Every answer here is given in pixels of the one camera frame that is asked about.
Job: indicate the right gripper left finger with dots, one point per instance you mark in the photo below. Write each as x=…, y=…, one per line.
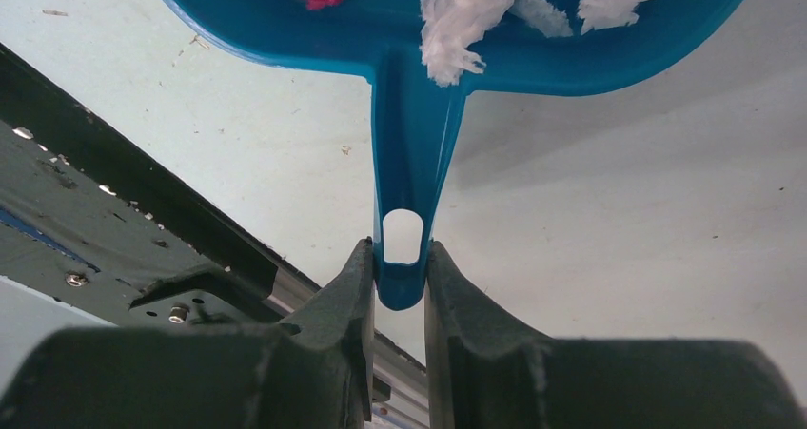
x=312, y=369

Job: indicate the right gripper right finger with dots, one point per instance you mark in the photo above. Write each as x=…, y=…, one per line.
x=488, y=369

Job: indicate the blue plastic dustpan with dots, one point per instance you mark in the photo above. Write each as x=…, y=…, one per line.
x=414, y=122

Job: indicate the white paper scrap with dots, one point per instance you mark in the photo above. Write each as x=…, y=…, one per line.
x=451, y=26

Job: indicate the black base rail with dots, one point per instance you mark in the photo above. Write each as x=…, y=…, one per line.
x=90, y=221

